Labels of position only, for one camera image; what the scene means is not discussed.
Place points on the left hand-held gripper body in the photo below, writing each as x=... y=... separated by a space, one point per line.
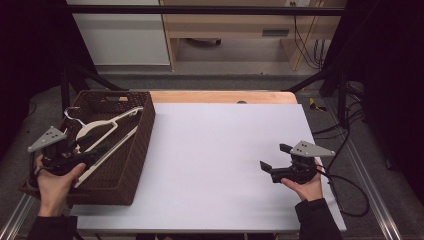
x=50 y=138

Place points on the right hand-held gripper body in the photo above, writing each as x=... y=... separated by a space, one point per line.
x=310 y=149

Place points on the beige clothes hanger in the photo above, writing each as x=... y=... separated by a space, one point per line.
x=100 y=124
x=116 y=144
x=81 y=181

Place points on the brown woven basket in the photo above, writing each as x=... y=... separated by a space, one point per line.
x=126 y=160

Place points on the person's right hand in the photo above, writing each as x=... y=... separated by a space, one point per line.
x=310 y=190

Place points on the person's left hand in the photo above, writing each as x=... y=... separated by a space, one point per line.
x=55 y=191

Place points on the yellow and black tool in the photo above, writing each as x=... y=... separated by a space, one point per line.
x=315 y=106

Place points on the white table mat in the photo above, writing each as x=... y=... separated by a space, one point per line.
x=216 y=166

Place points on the black metal stand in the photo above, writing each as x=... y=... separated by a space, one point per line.
x=65 y=90
x=341 y=96

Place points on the black curtain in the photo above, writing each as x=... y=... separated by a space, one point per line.
x=390 y=83
x=30 y=50

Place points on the white cabinet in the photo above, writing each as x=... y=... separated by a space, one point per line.
x=123 y=40

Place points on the light wooden desk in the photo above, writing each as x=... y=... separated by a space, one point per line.
x=233 y=25

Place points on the aluminium rail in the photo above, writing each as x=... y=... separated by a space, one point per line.
x=13 y=220
x=376 y=203

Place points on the black horizontal frame bar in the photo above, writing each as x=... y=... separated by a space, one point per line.
x=200 y=10

